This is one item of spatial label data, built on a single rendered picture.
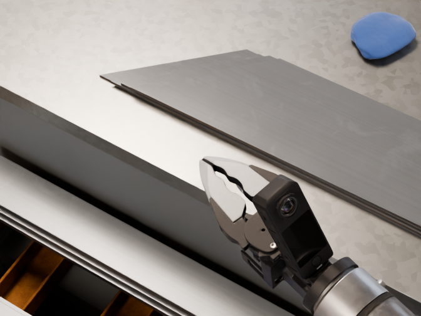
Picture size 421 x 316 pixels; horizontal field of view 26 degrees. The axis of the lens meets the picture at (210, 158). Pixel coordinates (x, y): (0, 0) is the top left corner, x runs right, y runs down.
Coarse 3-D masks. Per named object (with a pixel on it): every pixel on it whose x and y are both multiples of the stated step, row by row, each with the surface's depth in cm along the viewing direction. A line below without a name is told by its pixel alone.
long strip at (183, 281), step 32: (0, 160) 177; (0, 192) 173; (32, 192) 173; (64, 192) 173; (64, 224) 169; (96, 224) 169; (96, 256) 165; (128, 256) 165; (160, 256) 165; (160, 288) 161; (192, 288) 161; (224, 288) 161
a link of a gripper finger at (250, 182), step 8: (208, 160) 104; (216, 160) 103; (224, 160) 103; (232, 160) 103; (216, 168) 103; (224, 168) 102; (232, 168) 102; (240, 168) 102; (248, 168) 102; (232, 176) 102; (240, 176) 102; (248, 176) 102; (256, 176) 101; (240, 184) 102; (248, 184) 101; (256, 184) 101; (264, 184) 101; (248, 192) 101; (256, 192) 100
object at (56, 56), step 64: (0, 0) 174; (64, 0) 174; (128, 0) 174; (192, 0) 174; (256, 0) 174; (320, 0) 174; (384, 0) 174; (0, 64) 165; (64, 64) 165; (128, 64) 165; (320, 64) 165; (384, 64) 165; (64, 128) 161; (128, 128) 157; (192, 128) 157; (192, 192) 152; (320, 192) 149; (384, 256) 143
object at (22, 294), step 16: (32, 256) 184; (48, 256) 184; (16, 272) 180; (32, 272) 182; (48, 272) 182; (64, 272) 182; (0, 288) 177; (16, 288) 180; (32, 288) 180; (48, 288) 179; (16, 304) 178; (32, 304) 175
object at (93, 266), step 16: (0, 208) 172; (16, 224) 172; (32, 224) 169; (48, 240) 169; (64, 256) 168; (80, 256) 166; (96, 272) 166; (112, 272) 164; (128, 288) 164; (144, 288) 162; (160, 304) 161
